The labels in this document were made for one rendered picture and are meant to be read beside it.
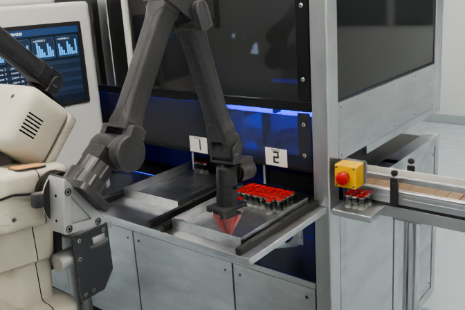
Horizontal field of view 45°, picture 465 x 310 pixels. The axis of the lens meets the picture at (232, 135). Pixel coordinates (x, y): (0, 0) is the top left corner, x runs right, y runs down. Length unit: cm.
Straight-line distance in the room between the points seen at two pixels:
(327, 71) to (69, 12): 102
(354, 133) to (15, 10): 123
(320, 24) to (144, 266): 135
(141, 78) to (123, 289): 161
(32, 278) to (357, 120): 109
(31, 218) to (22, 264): 13
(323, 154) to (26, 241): 89
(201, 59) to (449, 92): 522
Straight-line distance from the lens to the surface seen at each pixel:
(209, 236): 159
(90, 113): 224
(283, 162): 181
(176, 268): 234
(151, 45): 124
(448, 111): 647
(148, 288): 254
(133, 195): 195
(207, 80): 138
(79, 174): 114
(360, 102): 187
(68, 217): 113
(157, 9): 127
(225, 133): 143
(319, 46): 166
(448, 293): 312
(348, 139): 181
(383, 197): 180
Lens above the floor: 156
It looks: 15 degrees down
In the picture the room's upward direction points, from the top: 4 degrees counter-clockwise
